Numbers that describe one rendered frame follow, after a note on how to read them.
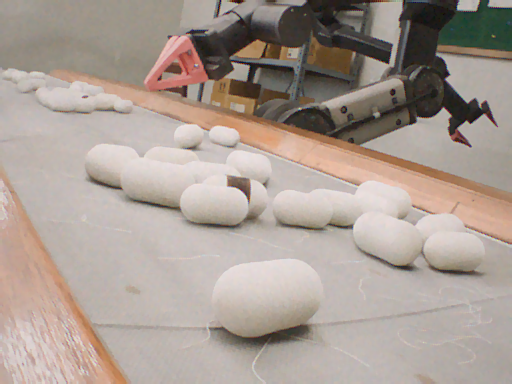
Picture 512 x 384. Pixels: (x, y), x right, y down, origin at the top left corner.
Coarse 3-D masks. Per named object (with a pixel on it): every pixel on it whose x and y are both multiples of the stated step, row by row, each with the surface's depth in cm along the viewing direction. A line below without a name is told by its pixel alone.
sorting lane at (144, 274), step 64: (0, 128) 39; (64, 128) 46; (128, 128) 55; (64, 192) 25; (64, 256) 17; (128, 256) 18; (192, 256) 20; (256, 256) 21; (320, 256) 23; (128, 320) 13; (192, 320) 14; (320, 320) 16; (384, 320) 17; (448, 320) 18
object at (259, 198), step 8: (216, 176) 26; (224, 176) 26; (208, 184) 26; (216, 184) 26; (224, 184) 26; (256, 184) 26; (256, 192) 26; (264, 192) 26; (256, 200) 26; (264, 200) 26; (248, 208) 26; (256, 208) 26; (264, 208) 27; (248, 216) 26; (256, 216) 27
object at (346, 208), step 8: (312, 192) 29; (320, 192) 29; (328, 192) 29; (336, 192) 29; (328, 200) 28; (336, 200) 29; (344, 200) 29; (352, 200) 29; (336, 208) 28; (344, 208) 28; (352, 208) 29; (360, 208) 29; (336, 216) 29; (344, 216) 29; (352, 216) 29; (336, 224) 29; (344, 224) 29
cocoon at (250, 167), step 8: (232, 160) 36; (240, 160) 36; (248, 160) 36; (256, 160) 36; (264, 160) 36; (240, 168) 36; (248, 168) 36; (256, 168) 36; (264, 168) 36; (248, 176) 36; (256, 176) 36; (264, 176) 36
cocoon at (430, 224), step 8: (432, 216) 26; (440, 216) 26; (448, 216) 27; (416, 224) 26; (424, 224) 26; (432, 224) 25; (440, 224) 25; (448, 224) 26; (456, 224) 26; (424, 232) 26; (432, 232) 25; (464, 232) 27; (424, 240) 25
